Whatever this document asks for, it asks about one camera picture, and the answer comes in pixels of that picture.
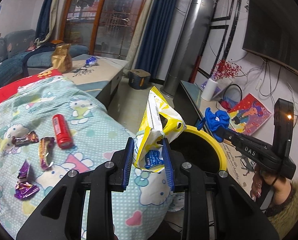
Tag purple candy wrapper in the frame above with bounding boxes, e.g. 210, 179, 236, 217
14, 160, 40, 200

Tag blue plastic bag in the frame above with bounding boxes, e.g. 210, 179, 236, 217
197, 107, 230, 142

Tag orange brown snack wrapper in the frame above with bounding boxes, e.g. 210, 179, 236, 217
38, 137, 55, 171

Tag yellow white snack bag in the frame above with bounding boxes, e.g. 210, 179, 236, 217
133, 87, 186, 173

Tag red cylindrical can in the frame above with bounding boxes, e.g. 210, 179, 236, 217
52, 114, 73, 150

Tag brown chocolate bar wrapper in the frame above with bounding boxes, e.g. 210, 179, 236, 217
11, 131, 39, 147

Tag yellow rimmed trash bin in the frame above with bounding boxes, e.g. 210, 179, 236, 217
170, 125, 227, 173

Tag right hand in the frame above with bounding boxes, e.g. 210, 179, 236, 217
249, 164, 294, 203

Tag colourful painting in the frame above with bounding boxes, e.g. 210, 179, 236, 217
228, 93, 272, 135

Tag fur trimmed sleeve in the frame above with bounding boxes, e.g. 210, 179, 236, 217
265, 180, 298, 239

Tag tv console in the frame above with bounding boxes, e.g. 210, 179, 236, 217
173, 80, 265, 196

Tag hello kitty blanket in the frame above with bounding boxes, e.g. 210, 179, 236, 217
0, 76, 184, 239

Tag white vase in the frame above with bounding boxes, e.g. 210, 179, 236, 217
201, 78, 218, 101

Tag red berry branches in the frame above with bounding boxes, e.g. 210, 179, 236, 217
211, 60, 241, 81

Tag small dark storage box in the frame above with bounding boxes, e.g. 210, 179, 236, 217
128, 69, 151, 90

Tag red floral blanket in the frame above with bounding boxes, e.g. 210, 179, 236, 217
0, 69, 63, 103

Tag right blue curtain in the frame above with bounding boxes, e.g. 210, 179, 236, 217
135, 0, 177, 77

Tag blue curtain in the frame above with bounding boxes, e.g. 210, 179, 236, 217
35, 0, 52, 44
135, 0, 177, 77

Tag coffee table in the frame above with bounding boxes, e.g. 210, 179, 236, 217
43, 54, 129, 108

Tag silver tower air conditioner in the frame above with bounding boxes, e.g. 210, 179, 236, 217
161, 0, 215, 98

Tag gold paper bag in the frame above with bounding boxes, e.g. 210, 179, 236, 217
51, 43, 73, 73

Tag blue white wrapper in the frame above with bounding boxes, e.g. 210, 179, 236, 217
85, 56, 98, 66

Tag blue sectional sofa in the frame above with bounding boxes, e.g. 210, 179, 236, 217
0, 29, 90, 93

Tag left blue curtain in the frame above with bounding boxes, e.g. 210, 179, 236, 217
35, 0, 52, 44

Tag wooden glass sliding door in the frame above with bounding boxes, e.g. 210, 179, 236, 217
59, 0, 146, 60

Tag wall television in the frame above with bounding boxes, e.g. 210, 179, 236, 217
242, 0, 298, 74

